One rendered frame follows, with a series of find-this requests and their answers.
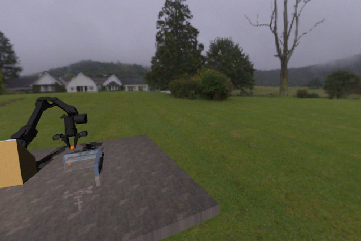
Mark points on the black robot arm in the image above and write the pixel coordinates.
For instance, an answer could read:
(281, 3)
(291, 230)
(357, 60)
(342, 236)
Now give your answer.
(28, 132)

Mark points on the clear l-shaped low wall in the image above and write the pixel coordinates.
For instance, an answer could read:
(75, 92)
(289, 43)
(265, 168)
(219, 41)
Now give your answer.
(96, 160)
(83, 156)

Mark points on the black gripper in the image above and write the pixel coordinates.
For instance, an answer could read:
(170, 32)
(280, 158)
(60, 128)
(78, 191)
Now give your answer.
(70, 131)

